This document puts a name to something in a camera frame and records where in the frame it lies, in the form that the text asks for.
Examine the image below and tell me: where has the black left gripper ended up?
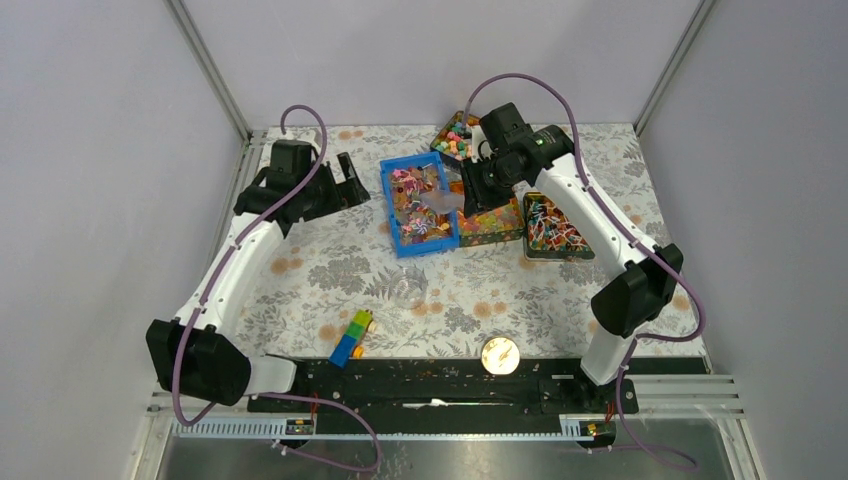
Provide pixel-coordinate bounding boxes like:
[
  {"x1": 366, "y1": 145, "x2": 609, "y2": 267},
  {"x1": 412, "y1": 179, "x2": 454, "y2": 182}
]
[{"x1": 298, "y1": 152, "x2": 369, "y2": 221}]

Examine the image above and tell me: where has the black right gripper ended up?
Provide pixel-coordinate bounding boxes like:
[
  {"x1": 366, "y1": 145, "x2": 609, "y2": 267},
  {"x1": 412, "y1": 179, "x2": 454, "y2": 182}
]
[{"x1": 458, "y1": 153, "x2": 522, "y2": 220}]

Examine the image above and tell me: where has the clear glass jar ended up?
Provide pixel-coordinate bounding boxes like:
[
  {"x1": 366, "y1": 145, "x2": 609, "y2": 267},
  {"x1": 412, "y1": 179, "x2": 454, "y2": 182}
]
[{"x1": 387, "y1": 267, "x2": 428, "y2": 309}]

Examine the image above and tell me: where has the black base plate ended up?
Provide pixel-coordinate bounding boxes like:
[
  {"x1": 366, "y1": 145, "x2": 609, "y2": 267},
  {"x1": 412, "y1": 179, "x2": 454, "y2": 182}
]
[{"x1": 246, "y1": 356, "x2": 709, "y2": 417}]

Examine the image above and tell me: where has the floral patterned table mat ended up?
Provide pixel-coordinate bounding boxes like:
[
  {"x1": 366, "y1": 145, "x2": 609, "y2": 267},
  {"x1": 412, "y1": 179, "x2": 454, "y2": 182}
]
[{"x1": 232, "y1": 125, "x2": 607, "y2": 358}]

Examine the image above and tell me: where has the gold tin with lollipops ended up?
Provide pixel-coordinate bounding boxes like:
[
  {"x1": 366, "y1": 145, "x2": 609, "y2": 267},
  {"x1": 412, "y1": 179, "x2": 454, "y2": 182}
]
[{"x1": 522, "y1": 192, "x2": 595, "y2": 261}]

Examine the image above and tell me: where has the gold round jar lid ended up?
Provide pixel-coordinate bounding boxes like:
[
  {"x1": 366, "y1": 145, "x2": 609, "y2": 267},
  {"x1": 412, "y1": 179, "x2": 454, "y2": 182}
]
[{"x1": 481, "y1": 337, "x2": 521, "y2": 376}]

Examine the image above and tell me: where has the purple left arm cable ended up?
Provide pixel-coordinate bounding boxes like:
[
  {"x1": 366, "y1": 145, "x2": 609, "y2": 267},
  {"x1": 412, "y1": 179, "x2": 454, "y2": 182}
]
[{"x1": 170, "y1": 104, "x2": 384, "y2": 473}]

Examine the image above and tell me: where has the grey cable duct rail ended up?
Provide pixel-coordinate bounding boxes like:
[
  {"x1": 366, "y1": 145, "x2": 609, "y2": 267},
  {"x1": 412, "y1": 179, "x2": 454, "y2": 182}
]
[{"x1": 169, "y1": 415, "x2": 617, "y2": 443}]

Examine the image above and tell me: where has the dark tin with pastel candies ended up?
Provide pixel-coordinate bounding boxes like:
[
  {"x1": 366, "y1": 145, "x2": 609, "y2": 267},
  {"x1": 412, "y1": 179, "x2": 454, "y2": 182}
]
[{"x1": 429, "y1": 111, "x2": 480, "y2": 171}]

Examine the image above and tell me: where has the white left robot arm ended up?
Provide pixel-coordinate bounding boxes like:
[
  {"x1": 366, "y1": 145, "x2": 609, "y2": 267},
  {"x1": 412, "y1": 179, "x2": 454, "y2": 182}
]
[{"x1": 146, "y1": 139, "x2": 370, "y2": 411}]

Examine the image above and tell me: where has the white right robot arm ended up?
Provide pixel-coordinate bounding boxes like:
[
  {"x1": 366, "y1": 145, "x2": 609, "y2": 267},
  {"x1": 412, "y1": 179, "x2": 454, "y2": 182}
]
[{"x1": 461, "y1": 103, "x2": 683, "y2": 412}]

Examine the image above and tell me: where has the blue plastic bin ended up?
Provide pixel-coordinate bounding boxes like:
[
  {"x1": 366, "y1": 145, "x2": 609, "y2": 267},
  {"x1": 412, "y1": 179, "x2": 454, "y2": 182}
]
[{"x1": 379, "y1": 152, "x2": 460, "y2": 258}]

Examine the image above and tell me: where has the colourful toy brick stack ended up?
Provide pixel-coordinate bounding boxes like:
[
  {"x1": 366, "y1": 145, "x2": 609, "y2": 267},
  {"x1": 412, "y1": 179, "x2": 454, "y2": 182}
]
[{"x1": 328, "y1": 310, "x2": 375, "y2": 369}]

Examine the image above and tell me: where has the gold tin with gummy candies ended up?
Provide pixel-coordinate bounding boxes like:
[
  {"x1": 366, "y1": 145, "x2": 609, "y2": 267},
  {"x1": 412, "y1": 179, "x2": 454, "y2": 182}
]
[{"x1": 458, "y1": 197, "x2": 525, "y2": 247}]

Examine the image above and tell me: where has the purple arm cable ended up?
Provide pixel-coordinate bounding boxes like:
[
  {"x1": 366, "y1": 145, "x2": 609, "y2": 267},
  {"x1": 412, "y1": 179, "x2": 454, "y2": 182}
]
[
  {"x1": 462, "y1": 72, "x2": 708, "y2": 473},
  {"x1": 170, "y1": 104, "x2": 384, "y2": 473}
]

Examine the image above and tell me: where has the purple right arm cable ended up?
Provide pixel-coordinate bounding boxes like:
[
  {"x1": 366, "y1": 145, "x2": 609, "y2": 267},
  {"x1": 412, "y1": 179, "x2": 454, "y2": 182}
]
[{"x1": 462, "y1": 72, "x2": 708, "y2": 473}]

